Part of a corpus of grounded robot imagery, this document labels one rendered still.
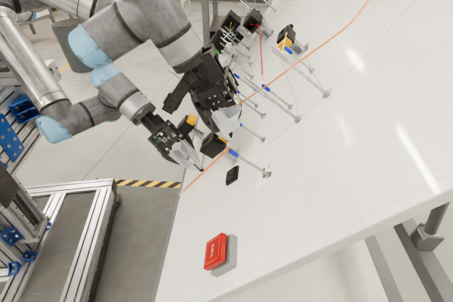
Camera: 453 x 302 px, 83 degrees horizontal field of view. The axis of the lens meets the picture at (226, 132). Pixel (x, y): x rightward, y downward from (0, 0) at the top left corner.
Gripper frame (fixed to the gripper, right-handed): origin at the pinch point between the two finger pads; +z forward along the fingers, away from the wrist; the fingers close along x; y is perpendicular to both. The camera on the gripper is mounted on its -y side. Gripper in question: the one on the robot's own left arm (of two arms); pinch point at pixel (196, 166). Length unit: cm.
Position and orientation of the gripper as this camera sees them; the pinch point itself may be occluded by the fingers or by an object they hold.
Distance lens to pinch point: 71.8
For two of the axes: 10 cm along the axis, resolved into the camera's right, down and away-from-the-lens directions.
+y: 1.5, -0.4, -9.9
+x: 7.0, -7.0, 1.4
